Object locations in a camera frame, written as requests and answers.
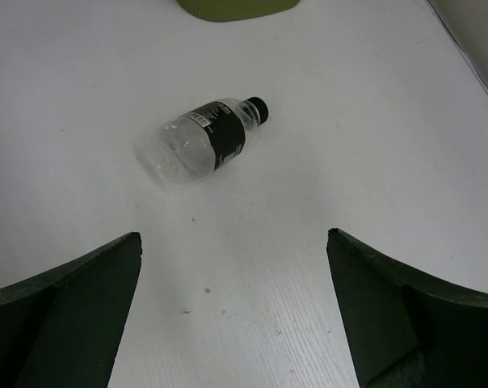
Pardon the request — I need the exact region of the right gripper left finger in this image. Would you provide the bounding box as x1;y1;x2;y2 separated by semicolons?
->
0;232;142;387

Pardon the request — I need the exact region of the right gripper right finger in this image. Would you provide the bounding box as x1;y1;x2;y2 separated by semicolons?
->
327;228;488;387

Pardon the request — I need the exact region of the black label small bottle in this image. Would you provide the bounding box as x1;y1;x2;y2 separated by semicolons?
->
136;96;269;185

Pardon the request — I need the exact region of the green plastic waste bin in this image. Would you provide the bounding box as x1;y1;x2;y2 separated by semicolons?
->
177;0;300;23

